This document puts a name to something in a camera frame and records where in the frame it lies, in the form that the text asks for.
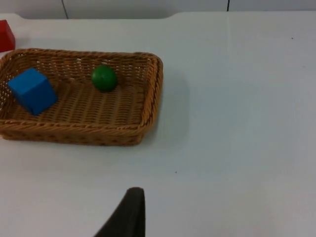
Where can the blue cube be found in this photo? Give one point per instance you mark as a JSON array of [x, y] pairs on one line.
[[33, 91]]

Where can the red cube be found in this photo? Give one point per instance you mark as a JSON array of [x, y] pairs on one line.
[[5, 37]]

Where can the pale brown wicker basket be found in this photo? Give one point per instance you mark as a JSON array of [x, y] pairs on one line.
[[98, 111]]

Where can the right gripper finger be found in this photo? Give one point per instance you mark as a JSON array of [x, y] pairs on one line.
[[129, 217]]

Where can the green ball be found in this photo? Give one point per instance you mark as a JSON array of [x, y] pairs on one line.
[[104, 78]]

